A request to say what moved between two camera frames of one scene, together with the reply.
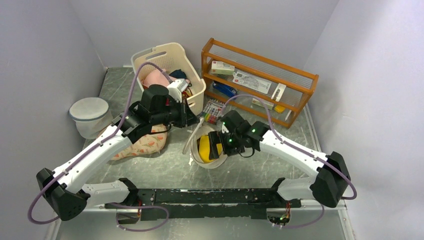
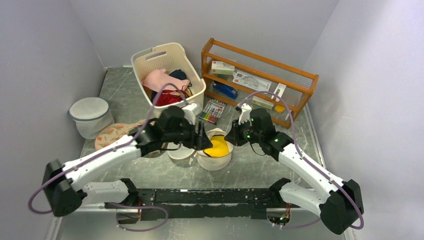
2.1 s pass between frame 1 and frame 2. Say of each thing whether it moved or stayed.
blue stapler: stayed
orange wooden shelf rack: stayed
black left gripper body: moved
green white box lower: stayed
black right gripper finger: moved
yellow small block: stayed
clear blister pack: stayed
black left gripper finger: moved
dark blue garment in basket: stayed
